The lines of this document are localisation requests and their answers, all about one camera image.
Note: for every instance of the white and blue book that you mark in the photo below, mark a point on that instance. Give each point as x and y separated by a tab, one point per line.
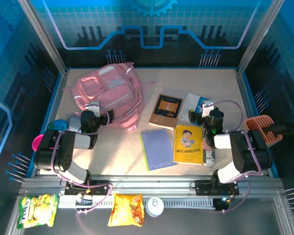
191	101

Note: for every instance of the pink backpack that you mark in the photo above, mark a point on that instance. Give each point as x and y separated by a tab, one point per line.
112	93

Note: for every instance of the brown cover book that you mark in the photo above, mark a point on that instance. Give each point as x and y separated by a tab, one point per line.
165	110

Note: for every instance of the yellow cartoon cover book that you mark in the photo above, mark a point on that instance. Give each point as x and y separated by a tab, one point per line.
187	151

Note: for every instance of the purple notebook with green spine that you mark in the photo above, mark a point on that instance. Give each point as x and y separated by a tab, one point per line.
158	149

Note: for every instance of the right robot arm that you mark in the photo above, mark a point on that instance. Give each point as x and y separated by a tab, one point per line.
247	151

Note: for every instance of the yellow snack bag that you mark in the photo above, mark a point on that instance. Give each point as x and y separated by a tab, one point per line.
126	210

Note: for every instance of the green snack bag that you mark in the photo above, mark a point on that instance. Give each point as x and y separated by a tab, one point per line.
36	210

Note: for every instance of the blue green plastic cup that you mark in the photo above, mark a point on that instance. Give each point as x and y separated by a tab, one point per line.
58	124

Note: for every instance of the striped can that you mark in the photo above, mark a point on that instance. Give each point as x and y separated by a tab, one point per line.
209	159

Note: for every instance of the terracotta ribbed organizer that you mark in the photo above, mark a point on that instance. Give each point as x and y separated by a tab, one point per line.
265	120

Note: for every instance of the pink plastic cup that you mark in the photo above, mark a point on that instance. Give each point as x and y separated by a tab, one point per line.
36	144

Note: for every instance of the small black controller box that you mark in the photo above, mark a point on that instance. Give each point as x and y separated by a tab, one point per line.
221	204

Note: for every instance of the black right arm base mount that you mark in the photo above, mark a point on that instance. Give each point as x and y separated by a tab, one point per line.
203	188

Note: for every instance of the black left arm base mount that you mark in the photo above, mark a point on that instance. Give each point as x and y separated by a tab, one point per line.
98	189

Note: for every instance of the aluminium frame rail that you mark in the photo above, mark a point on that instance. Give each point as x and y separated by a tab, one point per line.
149	186

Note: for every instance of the aluminium frame post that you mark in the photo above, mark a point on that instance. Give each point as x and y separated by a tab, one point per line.
42	34
259	34

